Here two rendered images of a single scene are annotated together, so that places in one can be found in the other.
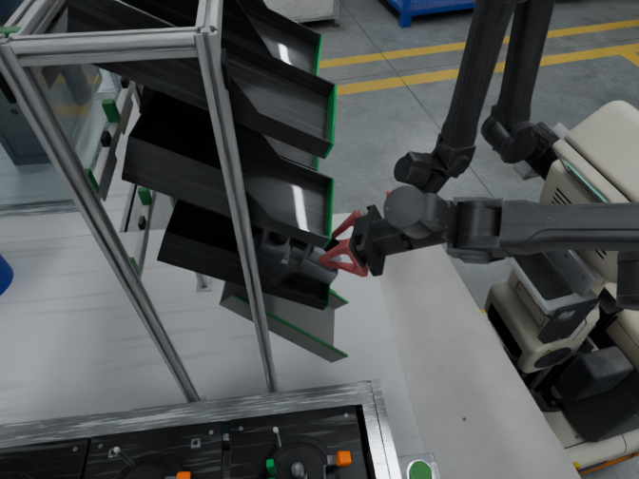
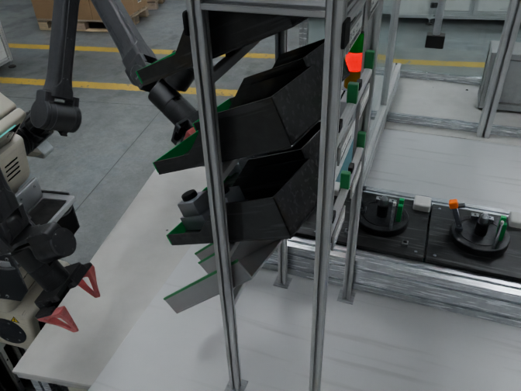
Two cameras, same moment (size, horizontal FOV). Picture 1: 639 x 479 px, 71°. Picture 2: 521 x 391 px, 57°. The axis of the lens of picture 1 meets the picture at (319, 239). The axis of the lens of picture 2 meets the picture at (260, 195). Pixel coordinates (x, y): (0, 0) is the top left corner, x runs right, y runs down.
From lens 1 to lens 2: 1.32 m
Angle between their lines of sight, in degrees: 93
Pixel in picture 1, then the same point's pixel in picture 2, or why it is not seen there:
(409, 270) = (89, 334)
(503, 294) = (31, 303)
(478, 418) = (158, 227)
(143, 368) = (392, 342)
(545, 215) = (138, 39)
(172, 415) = (363, 258)
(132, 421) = (394, 264)
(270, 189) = not seen: hidden behind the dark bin
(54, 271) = not seen: outside the picture
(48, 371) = (495, 376)
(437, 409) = not seen: hidden behind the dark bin
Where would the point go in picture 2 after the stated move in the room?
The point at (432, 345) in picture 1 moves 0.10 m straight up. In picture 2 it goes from (141, 271) to (134, 243)
